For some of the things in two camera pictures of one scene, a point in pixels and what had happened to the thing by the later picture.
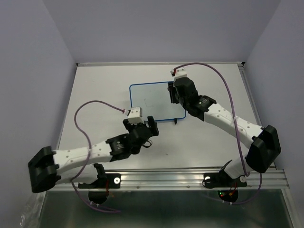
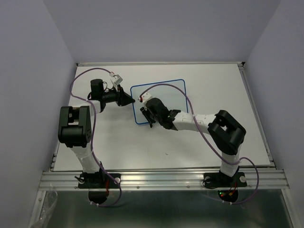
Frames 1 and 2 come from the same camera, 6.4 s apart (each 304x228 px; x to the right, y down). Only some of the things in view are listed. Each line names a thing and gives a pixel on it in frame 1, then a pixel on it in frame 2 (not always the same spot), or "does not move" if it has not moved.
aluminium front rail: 180,179 does not move
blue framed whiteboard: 153,98 does not move
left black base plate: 111,181 does not move
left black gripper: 153,126 -> 122,99
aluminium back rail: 156,64 does not move
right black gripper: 172,89 -> 146,114
